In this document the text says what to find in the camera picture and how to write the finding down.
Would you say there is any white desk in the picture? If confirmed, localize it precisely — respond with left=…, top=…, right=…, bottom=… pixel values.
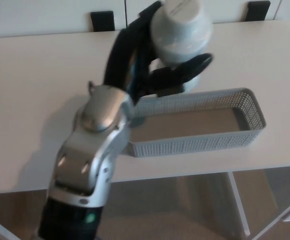
left=0, top=19, right=290, bottom=240

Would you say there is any white plastic bottle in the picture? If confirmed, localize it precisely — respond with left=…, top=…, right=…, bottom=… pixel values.
left=149, top=0, right=214, bottom=94

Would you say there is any white cabinet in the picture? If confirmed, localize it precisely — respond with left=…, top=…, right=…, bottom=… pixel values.
left=0, top=0, right=290, bottom=40

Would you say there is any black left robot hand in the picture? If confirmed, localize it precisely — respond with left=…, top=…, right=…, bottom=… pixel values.
left=127, top=1, right=214, bottom=104

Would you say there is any grey perforated plastic basket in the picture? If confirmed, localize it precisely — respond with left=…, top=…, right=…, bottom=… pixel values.
left=128, top=87, right=267, bottom=159

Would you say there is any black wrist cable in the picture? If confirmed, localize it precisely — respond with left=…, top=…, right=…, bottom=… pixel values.
left=104, top=24, right=143, bottom=89

